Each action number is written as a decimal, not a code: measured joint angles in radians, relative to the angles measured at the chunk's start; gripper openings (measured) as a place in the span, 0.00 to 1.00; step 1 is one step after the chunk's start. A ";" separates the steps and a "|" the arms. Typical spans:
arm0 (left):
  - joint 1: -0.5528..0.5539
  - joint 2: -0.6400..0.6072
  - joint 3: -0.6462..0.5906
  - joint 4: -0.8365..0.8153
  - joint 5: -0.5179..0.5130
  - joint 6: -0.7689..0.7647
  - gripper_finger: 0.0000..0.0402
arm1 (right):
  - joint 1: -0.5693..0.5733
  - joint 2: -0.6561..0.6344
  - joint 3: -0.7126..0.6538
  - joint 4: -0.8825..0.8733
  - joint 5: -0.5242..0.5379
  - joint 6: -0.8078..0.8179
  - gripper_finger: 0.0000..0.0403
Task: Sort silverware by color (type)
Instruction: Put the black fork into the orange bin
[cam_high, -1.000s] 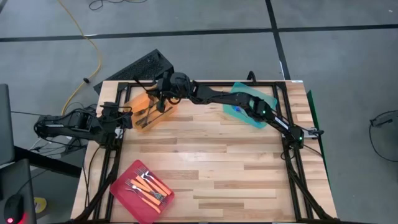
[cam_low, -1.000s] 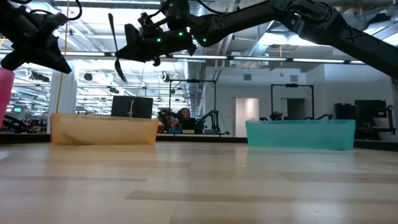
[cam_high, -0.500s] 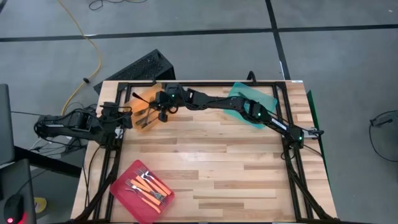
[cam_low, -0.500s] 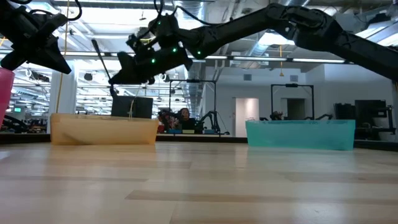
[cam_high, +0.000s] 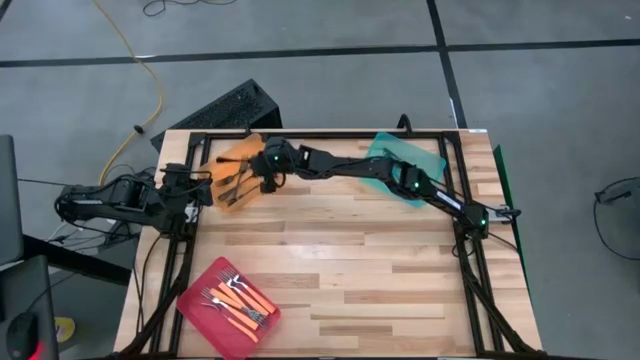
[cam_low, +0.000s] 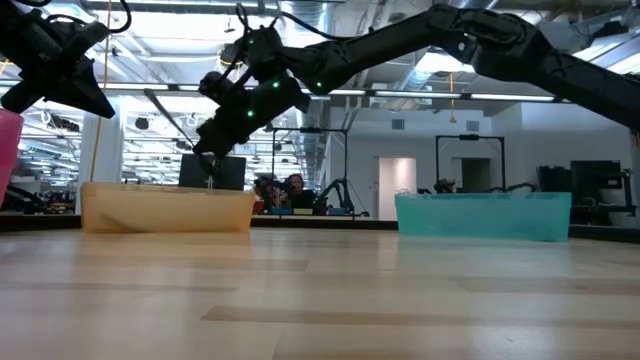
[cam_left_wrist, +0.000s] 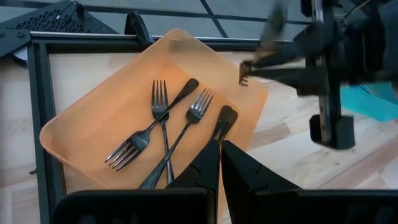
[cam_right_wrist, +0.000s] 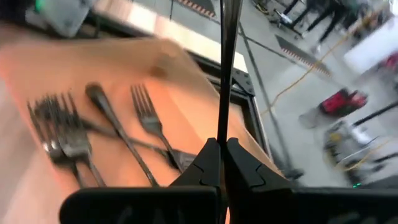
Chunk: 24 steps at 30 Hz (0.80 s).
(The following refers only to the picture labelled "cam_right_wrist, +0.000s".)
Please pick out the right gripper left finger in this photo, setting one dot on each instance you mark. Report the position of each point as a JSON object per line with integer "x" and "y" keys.
{"x": 196, "y": 193}

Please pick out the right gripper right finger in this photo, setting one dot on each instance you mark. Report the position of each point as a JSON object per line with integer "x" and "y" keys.
{"x": 255, "y": 193}

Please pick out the dark metal spoon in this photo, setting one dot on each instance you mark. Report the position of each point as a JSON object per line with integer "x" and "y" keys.
{"x": 105, "y": 109}

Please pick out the orange plastic bin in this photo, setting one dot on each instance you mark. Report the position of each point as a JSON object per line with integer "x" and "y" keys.
{"x": 192, "y": 102}

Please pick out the black striped-edge floor mat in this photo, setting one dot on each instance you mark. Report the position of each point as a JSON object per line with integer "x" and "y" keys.
{"x": 199, "y": 6}
{"x": 303, "y": 56}

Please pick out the white panel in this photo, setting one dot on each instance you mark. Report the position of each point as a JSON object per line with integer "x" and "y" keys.
{"x": 192, "y": 40}

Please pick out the black monitor stand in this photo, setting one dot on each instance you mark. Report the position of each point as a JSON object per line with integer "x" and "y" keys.
{"x": 323, "y": 18}

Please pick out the black corner bracket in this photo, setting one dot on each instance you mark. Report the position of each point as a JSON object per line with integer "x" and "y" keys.
{"x": 244, "y": 82}

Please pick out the gray metal base plate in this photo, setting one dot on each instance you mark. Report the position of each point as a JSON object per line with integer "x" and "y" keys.
{"x": 65, "y": 15}

